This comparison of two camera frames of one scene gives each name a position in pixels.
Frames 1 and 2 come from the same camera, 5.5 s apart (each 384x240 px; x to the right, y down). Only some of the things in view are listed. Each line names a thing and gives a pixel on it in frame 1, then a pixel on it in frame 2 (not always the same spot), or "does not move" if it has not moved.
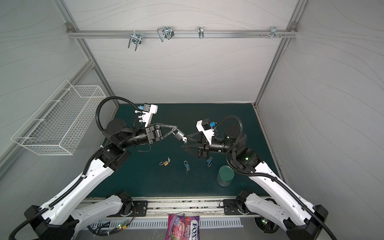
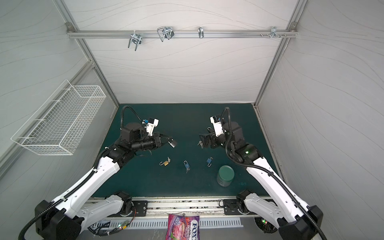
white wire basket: (59, 124) does not move
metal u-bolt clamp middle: (167, 32) does not move
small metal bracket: (201, 33) does not move
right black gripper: (204, 147) -> (205, 139)
